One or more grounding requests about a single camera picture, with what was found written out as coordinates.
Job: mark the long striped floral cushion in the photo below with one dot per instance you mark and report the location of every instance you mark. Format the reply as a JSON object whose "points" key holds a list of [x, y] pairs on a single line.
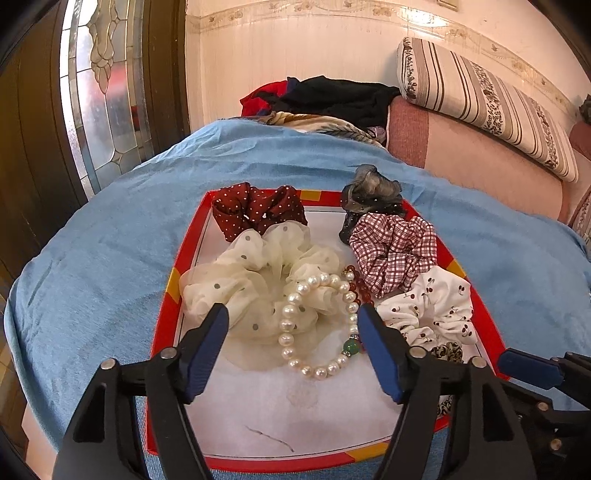
{"points": [[485, 101]]}

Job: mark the olive green cloth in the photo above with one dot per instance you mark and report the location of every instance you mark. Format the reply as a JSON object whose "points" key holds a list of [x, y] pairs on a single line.
{"points": [[586, 108]]}

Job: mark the lilac patterned cloth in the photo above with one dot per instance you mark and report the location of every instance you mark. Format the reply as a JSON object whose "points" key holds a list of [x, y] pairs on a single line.
{"points": [[377, 134]]}

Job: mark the red cloth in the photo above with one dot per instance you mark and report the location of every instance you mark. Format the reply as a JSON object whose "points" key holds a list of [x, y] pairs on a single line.
{"points": [[261, 97]]}

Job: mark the red bordered tray box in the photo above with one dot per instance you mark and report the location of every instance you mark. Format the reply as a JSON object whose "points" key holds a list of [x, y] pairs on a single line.
{"points": [[286, 415]]}

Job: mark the red plaid scrunchie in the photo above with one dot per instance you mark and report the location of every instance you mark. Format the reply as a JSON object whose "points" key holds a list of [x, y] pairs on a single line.
{"points": [[392, 249]]}

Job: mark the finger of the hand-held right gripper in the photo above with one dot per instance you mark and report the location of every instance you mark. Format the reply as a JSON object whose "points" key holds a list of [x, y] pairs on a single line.
{"points": [[528, 367], [558, 429]]}

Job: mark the beige wall switch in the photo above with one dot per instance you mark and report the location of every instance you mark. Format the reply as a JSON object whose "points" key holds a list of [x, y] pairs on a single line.
{"points": [[448, 4]]}

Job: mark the dark red dotted scrunchie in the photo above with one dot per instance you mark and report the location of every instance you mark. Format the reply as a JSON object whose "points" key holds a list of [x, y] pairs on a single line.
{"points": [[240, 207]]}

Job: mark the pink sofa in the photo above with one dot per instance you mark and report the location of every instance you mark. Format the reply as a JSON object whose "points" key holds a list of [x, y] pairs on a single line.
{"points": [[461, 157]]}

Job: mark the cream patterned scarf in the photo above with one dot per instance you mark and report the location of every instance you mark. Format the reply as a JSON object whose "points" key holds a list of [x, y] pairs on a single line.
{"points": [[318, 122]]}

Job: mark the cream dotted sheer scrunchie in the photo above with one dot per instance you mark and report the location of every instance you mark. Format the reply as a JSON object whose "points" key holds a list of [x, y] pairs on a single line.
{"points": [[240, 277]]}

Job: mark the black clothes pile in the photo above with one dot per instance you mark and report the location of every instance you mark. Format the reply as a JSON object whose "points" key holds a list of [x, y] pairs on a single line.
{"points": [[341, 99]]}

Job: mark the blue blanket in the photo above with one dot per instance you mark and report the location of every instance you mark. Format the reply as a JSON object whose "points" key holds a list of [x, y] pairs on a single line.
{"points": [[101, 254]]}

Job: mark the white cherry print scrunchie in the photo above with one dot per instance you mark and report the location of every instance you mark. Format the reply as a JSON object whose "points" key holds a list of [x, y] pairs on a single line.
{"points": [[434, 304]]}

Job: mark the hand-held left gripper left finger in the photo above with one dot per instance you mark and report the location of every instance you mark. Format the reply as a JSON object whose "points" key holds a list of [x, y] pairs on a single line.
{"points": [[205, 355]]}

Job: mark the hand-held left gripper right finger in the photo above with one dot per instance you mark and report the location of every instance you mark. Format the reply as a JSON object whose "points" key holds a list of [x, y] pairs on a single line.
{"points": [[381, 353]]}

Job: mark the grey sheer scrunchie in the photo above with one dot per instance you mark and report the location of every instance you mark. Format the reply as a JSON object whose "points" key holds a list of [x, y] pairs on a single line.
{"points": [[369, 189]]}

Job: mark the wooden door with stained glass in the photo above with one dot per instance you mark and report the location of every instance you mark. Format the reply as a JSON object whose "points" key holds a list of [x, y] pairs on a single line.
{"points": [[106, 92]]}

